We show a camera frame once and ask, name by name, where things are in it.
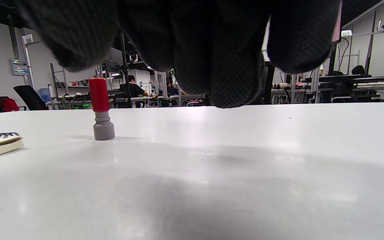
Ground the person's right hand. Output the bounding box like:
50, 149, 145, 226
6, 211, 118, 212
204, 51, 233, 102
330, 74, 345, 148
15, 0, 342, 109

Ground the red flower pattern stamp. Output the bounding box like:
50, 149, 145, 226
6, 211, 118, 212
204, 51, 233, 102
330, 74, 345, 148
89, 78, 111, 124

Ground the grey stamp cap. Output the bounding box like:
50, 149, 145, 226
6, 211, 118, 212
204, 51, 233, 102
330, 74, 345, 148
93, 122, 115, 141

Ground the black vertical pole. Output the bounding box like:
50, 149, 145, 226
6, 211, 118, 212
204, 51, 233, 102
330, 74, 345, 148
120, 33, 133, 108
263, 62, 276, 105

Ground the metal shelf rack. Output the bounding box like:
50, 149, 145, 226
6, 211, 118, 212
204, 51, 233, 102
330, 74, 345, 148
48, 63, 91, 109

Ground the long grey desk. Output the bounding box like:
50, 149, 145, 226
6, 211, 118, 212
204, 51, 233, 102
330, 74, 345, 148
317, 75, 384, 103

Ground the red bag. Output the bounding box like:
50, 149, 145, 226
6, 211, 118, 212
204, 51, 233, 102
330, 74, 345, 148
0, 98, 20, 112

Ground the grey wall sign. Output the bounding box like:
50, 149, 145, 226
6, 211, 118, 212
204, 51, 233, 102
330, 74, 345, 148
11, 60, 29, 76

